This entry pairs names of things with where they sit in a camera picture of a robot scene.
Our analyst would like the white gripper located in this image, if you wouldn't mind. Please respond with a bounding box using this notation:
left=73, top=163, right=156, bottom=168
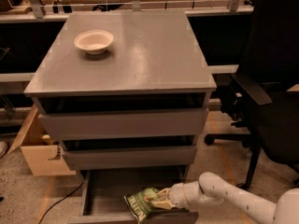
left=151, top=181, right=224, bottom=210

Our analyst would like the green jalapeno chip bag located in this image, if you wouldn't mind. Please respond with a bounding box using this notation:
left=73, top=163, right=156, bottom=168
left=124, top=188, right=159, bottom=224

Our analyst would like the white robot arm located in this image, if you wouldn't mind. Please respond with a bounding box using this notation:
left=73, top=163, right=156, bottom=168
left=151, top=172, right=299, bottom=224

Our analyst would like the grey open bottom drawer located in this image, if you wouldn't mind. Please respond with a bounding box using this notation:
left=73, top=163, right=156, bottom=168
left=67, top=166, right=200, bottom=224

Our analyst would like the grey middle drawer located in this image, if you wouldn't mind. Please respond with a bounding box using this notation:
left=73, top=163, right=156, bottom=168
left=62, top=146, right=197, bottom=170

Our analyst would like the grey top drawer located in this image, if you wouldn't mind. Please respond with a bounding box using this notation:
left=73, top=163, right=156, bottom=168
left=38, top=108, right=208, bottom=141

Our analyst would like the grey drawer cabinet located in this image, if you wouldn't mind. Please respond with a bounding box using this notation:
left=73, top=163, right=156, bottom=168
left=23, top=10, right=218, bottom=173

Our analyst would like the cardboard box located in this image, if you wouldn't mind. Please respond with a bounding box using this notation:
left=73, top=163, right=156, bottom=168
left=8, top=105, right=76, bottom=176

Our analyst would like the black office chair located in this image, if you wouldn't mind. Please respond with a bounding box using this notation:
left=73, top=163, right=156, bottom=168
left=204, top=0, right=299, bottom=189

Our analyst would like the white paper bowl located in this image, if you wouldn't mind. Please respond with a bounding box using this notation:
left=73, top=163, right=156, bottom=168
left=74, top=30, right=114, bottom=55

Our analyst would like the black floor cable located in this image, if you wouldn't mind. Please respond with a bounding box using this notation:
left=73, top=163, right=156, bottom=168
left=37, top=181, right=85, bottom=224

